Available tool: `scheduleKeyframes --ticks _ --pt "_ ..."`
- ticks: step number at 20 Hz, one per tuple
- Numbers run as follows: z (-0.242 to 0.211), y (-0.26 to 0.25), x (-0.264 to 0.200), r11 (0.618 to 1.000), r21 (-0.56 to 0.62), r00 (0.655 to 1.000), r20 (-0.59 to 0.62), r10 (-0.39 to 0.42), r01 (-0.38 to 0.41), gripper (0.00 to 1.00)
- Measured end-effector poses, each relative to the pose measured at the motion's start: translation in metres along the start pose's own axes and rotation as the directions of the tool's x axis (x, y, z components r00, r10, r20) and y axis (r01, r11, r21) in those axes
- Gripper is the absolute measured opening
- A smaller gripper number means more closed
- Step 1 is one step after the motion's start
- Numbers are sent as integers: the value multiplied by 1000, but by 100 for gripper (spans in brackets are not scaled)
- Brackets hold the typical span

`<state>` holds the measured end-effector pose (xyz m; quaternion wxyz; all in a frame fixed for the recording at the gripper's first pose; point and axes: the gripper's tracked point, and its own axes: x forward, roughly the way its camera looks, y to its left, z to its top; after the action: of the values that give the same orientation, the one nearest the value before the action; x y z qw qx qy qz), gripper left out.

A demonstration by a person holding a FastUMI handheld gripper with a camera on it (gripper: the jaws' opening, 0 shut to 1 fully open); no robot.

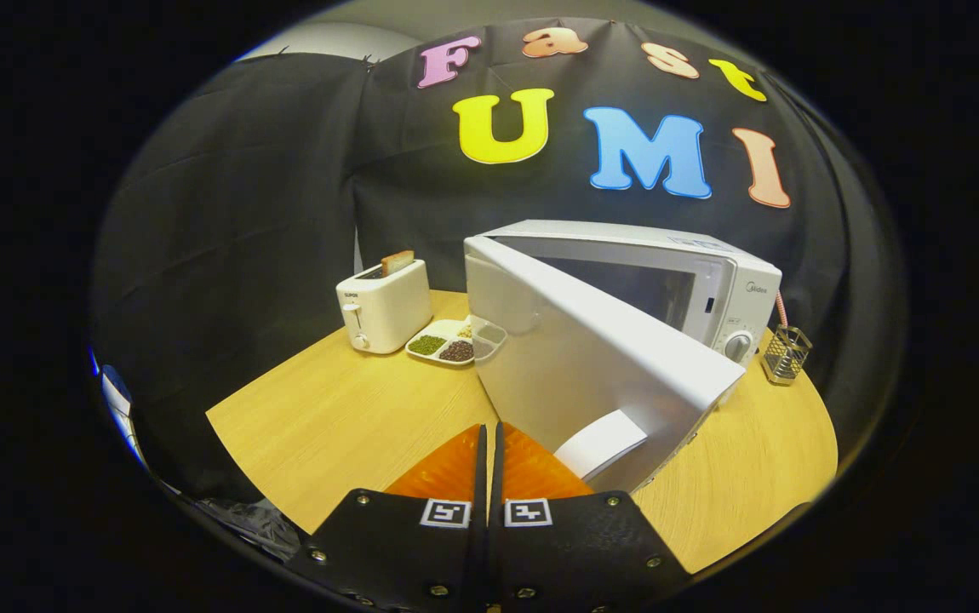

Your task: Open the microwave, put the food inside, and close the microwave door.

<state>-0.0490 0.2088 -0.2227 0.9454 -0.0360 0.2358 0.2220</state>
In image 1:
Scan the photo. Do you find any white toaster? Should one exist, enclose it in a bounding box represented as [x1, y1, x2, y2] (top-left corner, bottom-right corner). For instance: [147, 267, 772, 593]
[335, 260, 434, 355]

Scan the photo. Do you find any grey crumpled bag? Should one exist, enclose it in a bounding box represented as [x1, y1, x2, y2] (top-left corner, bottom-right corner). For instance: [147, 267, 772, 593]
[200, 498, 300, 559]

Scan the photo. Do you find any white microwave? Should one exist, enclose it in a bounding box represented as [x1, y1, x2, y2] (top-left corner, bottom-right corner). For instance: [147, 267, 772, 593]
[463, 220, 784, 495]

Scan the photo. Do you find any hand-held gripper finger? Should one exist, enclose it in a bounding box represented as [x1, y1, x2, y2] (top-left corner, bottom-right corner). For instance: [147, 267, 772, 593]
[289, 423, 491, 613]
[489, 421, 695, 613]

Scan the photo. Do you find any white divided bean tray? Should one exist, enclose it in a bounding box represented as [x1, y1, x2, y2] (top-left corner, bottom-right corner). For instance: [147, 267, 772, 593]
[405, 317, 475, 367]

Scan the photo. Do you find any wire mesh holder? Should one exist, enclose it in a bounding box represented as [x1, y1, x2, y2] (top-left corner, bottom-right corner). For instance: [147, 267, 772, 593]
[760, 325, 814, 386]

